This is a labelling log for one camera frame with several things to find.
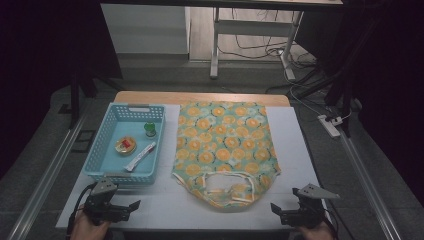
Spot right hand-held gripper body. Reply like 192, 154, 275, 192
280, 183, 341, 230

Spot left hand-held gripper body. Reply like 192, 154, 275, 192
83, 178, 131, 226

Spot blue plastic basket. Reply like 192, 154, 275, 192
82, 102, 167, 185

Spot round gold tin red label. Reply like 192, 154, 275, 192
114, 135, 138, 156

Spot small green bottle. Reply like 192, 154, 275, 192
144, 121, 157, 138

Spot orange print fabric bag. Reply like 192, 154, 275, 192
171, 100, 282, 211

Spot person's right hand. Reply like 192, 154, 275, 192
298, 221, 336, 240

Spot person's left hand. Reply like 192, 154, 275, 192
69, 211, 113, 240

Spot white table mat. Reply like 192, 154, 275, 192
55, 103, 334, 231

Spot black floor plate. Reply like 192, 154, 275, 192
70, 129, 97, 154

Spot white power strip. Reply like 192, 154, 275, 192
317, 114, 344, 139

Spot grey cabinet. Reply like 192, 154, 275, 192
100, 3, 192, 56

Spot left hand-held gripper cable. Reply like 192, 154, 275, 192
65, 182, 98, 238

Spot aluminium rail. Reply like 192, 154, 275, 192
337, 131, 404, 240
6, 108, 90, 240

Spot white cable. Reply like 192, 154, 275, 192
283, 64, 353, 122

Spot black floor cables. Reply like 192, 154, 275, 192
217, 9, 318, 68

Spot white desk frame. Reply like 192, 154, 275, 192
209, 6, 305, 81

